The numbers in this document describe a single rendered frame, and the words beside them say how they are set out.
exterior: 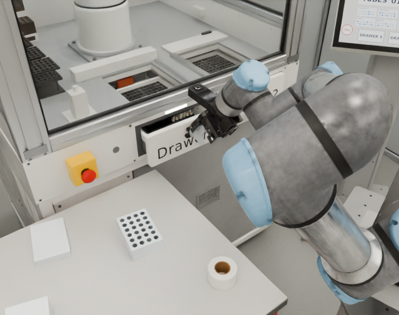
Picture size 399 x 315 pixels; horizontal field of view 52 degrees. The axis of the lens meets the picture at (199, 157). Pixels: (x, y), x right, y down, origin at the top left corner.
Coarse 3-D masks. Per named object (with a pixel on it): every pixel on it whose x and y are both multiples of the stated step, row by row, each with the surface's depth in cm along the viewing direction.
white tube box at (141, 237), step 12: (132, 216) 110; (144, 216) 110; (120, 228) 107; (132, 228) 108; (144, 228) 107; (156, 228) 107; (132, 240) 105; (144, 240) 104; (156, 240) 104; (132, 252) 101; (144, 252) 104
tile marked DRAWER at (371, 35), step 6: (360, 30) 156; (366, 30) 156; (372, 30) 156; (378, 30) 155; (360, 36) 156; (366, 36) 156; (372, 36) 156; (378, 36) 155; (384, 36) 155; (378, 42) 155
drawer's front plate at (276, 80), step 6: (282, 72) 148; (270, 78) 145; (276, 78) 146; (282, 78) 148; (270, 84) 146; (276, 84) 148; (282, 84) 150; (270, 90) 148; (282, 90) 152; (240, 114) 144
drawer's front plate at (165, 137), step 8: (184, 120) 123; (192, 120) 124; (168, 128) 120; (176, 128) 121; (184, 128) 123; (152, 136) 117; (160, 136) 119; (168, 136) 121; (176, 136) 123; (184, 136) 125; (152, 144) 119; (160, 144) 121; (168, 144) 122; (184, 144) 127; (192, 144) 129; (152, 152) 120; (160, 152) 122; (168, 152) 124; (176, 152) 126; (184, 152) 129; (152, 160) 122; (160, 160) 124
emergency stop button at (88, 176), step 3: (84, 171) 110; (87, 171) 110; (90, 171) 110; (93, 171) 111; (84, 174) 110; (87, 174) 110; (90, 174) 110; (93, 174) 111; (81, 177) 110; (84, 177) 110; (87, 177) 110; (90, 177) 110; (93, 177) 111; (84, 180) 110; (87, 180) 110; (90, 180) 111; (93, 180) 112
